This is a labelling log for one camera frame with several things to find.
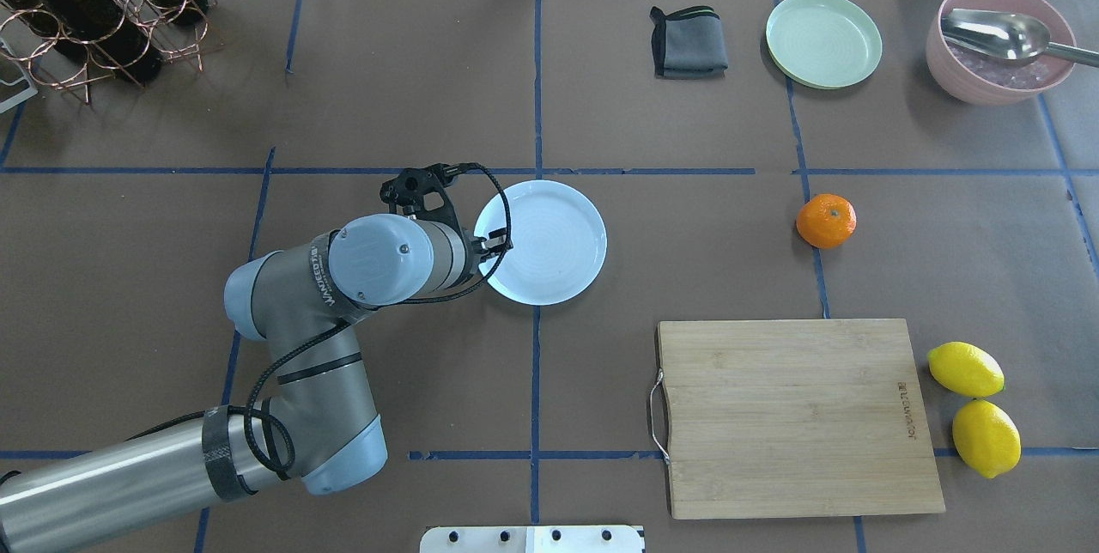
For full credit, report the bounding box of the light blue plate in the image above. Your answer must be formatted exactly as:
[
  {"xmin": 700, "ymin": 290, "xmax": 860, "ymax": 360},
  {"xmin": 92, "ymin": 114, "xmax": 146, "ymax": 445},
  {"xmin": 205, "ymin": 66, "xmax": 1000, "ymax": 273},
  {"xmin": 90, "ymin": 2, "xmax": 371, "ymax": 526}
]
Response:
[{"xmin": 474, "ymin": 179, "xmax": 608, "ymax": 306}]

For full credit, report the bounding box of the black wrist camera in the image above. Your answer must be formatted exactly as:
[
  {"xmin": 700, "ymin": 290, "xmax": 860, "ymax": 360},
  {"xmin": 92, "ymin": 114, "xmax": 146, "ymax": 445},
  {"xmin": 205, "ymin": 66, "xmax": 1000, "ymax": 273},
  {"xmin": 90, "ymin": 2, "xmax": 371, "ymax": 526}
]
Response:
[{"xmin": 379, "ymin": 163, "xmax": 471, "ymax": 234}]

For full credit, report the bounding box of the orange fruit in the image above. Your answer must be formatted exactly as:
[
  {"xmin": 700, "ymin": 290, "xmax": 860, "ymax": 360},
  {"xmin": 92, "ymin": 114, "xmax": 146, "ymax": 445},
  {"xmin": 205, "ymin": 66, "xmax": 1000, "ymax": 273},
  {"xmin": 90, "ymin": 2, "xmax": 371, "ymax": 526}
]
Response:
[{"xmin": 793, "ymin": 193, "xmax": 857, "ymax": 248}]

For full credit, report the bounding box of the folded grey cloth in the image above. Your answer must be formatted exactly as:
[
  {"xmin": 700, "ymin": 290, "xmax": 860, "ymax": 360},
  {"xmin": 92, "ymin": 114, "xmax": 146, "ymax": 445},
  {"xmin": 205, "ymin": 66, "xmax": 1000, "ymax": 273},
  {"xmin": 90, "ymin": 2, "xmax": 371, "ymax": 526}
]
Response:
[{"xmin": 650, "ymin": 5, "xmax": 730, "ymax": 80}]

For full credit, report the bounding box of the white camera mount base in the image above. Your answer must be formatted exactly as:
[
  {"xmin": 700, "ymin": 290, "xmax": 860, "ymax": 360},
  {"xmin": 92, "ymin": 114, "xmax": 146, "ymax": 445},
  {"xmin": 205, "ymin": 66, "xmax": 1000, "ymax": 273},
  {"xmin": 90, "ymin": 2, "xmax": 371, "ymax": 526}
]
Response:
[{"xmin": 419, "ymin": 526, "xmax": 647, "ymax": 552}]

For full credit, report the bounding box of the light green plate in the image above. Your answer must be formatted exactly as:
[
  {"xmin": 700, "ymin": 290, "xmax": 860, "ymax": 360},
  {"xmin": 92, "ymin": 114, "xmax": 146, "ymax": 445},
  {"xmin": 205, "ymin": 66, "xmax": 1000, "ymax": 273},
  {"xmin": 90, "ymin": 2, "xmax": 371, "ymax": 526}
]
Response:
[{"xmin": 765, "ymin": 0, "xmax": 882, "ymax": 90}]

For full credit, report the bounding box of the large metal spoon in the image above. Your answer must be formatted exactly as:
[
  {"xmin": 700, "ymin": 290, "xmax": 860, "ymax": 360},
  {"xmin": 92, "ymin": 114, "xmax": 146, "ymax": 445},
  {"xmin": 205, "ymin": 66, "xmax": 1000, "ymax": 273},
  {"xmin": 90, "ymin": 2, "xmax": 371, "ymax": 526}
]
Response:
[{"xmin": 939, "ymin": 8, "xmax": 1098, "ymax": 67}]

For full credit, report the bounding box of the upper yellow lemon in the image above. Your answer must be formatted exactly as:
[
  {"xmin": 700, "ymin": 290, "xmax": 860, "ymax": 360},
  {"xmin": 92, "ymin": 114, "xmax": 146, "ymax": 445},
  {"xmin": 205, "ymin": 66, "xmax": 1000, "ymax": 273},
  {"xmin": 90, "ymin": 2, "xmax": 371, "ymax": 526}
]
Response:
[{"xmin": 926, "ymin": 341, "xmax": 1004, "ymax": 399}]

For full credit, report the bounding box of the lower yellow lemon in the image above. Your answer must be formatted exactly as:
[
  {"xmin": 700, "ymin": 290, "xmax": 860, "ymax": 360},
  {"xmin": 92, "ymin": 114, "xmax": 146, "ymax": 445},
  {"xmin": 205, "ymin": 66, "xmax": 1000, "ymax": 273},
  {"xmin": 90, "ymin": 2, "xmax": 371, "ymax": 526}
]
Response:
[{"xmin": 950, "ymin": 399, "xmax": 1022, "ymax": 479}]

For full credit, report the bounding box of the bamboo cutting board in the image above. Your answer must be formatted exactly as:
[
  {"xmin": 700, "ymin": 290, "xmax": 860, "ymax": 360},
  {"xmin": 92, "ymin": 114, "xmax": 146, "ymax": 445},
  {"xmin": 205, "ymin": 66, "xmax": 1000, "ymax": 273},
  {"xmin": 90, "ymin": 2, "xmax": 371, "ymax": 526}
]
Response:
[{"xmin": 656, "ymin": 319, "xmax": 945, "ymax": 520}]

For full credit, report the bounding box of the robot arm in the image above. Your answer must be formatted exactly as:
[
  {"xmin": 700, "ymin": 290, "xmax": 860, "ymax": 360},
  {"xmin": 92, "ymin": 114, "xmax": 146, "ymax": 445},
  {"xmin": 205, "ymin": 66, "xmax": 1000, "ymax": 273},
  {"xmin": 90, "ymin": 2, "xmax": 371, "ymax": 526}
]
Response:
[{"xmin": 3, "ymin": 214, "xmax": 511, "ymax": 552}]

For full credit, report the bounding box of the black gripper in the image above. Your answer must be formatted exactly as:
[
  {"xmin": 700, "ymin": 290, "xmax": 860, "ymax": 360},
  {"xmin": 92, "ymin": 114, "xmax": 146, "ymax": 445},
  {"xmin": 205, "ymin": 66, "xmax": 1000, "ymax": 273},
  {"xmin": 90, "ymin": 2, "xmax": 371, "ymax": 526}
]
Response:
[{"xmin": 462, "ymin": 228, "xmax": 512, "ymax": 283}]

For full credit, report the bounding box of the copper wire bottle rack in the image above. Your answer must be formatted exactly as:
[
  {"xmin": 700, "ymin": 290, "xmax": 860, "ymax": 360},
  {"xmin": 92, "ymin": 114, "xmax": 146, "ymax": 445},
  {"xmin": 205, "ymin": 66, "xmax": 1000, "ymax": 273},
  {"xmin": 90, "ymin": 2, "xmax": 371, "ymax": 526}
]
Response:
[{"xmin": 3, "ymin": 0, "xmax": 225, "ymax": 103}]

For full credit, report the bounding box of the dark green wine bottle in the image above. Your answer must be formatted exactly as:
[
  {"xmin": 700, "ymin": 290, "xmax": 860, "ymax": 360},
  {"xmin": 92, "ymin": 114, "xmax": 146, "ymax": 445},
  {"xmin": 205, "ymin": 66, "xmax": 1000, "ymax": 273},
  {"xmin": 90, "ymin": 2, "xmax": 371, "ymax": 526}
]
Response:
[{"xmin": 40, "ymin": 0, "xmax": 162, "ymax": 86}]

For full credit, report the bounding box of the pink bowl with ice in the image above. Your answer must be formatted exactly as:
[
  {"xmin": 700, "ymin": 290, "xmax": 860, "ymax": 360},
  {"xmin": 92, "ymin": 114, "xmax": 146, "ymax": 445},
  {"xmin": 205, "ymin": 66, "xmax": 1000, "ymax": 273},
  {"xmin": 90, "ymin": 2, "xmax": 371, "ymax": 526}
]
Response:
[{"xmin": 926, "ymin": 0, "xmax": 1078, "ymax": 106}]

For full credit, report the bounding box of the yellow lemon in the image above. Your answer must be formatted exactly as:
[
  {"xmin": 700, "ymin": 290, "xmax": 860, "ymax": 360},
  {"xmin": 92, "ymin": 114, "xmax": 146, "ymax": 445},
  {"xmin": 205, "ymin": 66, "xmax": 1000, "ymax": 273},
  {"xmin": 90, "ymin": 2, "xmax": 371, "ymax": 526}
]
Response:
[
  {"xmin": 950, "ymin": 399, "xmax": 1022, "ymax": 479},
  {"xmin": 926, "ymin": 341, "xmax": 1004, "ymax": 399}
]

